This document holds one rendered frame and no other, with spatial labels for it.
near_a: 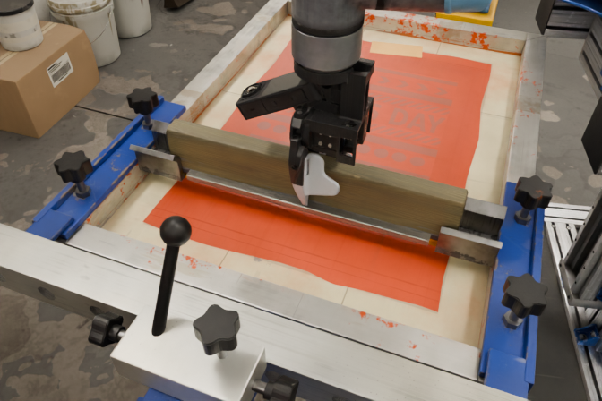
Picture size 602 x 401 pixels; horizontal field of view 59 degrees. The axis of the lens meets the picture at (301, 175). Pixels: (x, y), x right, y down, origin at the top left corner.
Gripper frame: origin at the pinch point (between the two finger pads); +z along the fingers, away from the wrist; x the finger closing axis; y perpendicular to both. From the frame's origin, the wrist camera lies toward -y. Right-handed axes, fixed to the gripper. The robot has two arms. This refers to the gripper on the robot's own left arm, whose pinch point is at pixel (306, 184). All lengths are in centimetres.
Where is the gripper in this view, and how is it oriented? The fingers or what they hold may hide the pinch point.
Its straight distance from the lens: 72.3
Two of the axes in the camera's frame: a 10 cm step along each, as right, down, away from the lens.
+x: 3.5, -6.3, 6.9
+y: 9.4, 2.4, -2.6
